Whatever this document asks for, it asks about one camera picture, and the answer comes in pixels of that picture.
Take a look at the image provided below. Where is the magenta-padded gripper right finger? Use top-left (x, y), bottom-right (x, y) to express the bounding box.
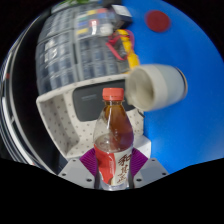
top-left (128, 148), bottom-right (169, 189)

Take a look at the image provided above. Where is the dark labelled box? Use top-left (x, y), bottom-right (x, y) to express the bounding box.
top-left (110, 3), bottom-right (134, 24)

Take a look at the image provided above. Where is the flat round red coaster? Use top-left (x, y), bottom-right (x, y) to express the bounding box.
top-left (144, 9), bottom-right (172, 33)

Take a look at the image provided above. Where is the white and grey mug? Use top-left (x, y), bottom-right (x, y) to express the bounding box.
top-left (125, 63), bottom-right (189, 113)

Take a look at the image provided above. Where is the yellow multimeter with red leads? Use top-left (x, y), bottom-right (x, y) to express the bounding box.
top-left (106, 28), bottom-right (141, 69)

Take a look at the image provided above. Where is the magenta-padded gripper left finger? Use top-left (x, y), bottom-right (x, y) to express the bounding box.
top-left (58, 148), bottom-right (100, 189)

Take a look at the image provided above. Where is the red-capped clear drink bottle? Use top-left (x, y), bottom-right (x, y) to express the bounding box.
top-left (93, 87), bottom-right (135, 191)

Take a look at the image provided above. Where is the white polka-dot fabric bin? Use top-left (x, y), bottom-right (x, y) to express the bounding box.
top-left (35, 73), bottom-right (153, 160)

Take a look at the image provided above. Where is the clear box with coloured parts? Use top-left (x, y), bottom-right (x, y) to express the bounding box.
top-left (73, 7), bottom-right (115, 38)

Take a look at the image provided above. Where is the black upright zip case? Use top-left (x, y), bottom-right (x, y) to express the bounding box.
top-left (72, 83), bottom-right (136, 123)

